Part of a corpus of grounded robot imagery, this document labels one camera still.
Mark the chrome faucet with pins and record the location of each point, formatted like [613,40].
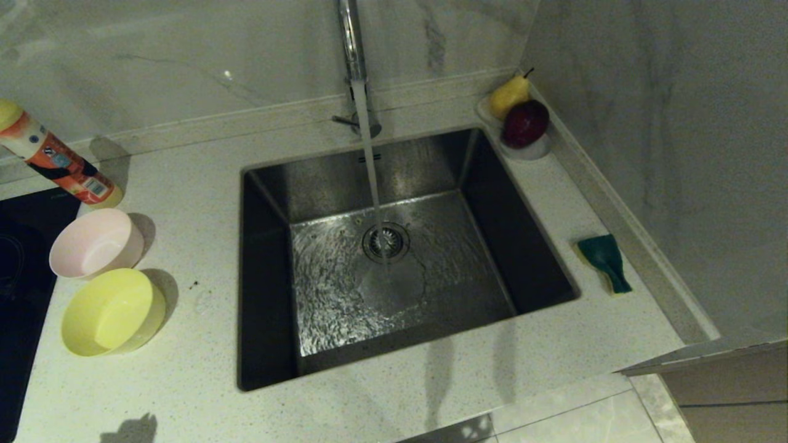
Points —
[351,37]

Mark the green and yellow sponge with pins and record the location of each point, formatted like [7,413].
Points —
[603,258]

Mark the yellow plastic bowl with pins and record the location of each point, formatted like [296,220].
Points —
[111,314]

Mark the pink plastic bowl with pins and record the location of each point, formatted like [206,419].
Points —
[95,243]

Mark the orange label dish soap bottle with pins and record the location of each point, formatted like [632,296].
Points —
[61,163]

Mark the stainless steel sink basin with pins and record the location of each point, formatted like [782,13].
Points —
[462,277]

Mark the round metal drain strainer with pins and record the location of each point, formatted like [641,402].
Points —
[397,237]

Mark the clear running water stream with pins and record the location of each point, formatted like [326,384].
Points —
[371,172]

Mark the small white dish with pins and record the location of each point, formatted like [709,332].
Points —
[532,152]

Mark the dark red apple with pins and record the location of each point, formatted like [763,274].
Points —
[525,123]

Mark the yellow pear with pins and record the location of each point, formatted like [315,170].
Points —
[508,98]

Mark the black induction cooktop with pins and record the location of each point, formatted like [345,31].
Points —
[24,277]

